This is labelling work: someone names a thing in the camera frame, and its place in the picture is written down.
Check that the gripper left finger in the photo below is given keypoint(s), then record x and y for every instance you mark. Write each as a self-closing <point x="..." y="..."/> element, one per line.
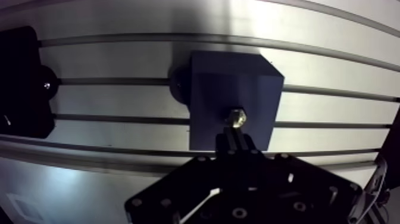
<point x="187" y="181"/>

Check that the black tray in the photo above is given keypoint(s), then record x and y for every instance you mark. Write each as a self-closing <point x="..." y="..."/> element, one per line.
<point x="22" y="84"/>

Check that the dark blue-grey block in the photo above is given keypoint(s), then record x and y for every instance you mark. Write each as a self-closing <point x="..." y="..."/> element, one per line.
<point x="231" y="84"/>

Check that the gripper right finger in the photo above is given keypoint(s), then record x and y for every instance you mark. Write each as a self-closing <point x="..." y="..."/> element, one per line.
<point x="300" y="187"/>

